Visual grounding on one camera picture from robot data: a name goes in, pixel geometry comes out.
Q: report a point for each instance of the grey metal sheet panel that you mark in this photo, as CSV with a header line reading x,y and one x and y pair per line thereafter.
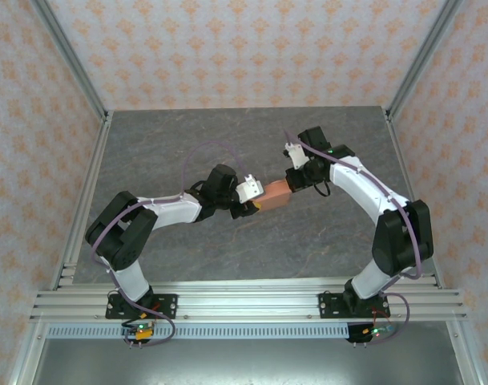
x,y
247,361

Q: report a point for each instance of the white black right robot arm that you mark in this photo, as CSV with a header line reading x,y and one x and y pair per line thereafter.
x,y
368,280

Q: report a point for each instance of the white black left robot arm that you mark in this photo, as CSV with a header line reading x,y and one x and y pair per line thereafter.
x,y
135,280

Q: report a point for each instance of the aluminium cross rail beam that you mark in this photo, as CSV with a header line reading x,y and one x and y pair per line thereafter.
x,y
247,305

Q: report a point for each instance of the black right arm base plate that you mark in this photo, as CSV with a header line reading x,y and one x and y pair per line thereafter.
x,y
331,306

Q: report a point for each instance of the salmon paper box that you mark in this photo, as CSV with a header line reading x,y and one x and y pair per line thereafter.
x,y
273,196

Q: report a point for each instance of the aluminium table side rail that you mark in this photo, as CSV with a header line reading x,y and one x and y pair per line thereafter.
x,y
87,188
407,176

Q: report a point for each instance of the aluminium frame leg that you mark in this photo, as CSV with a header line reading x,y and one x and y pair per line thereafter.
x,y
466,353
27,353

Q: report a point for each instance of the aluminium frame post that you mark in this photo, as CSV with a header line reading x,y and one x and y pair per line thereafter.
x,y
424,56
67,56

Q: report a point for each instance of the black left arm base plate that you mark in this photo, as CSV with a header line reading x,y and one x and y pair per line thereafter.
x,y
167,306

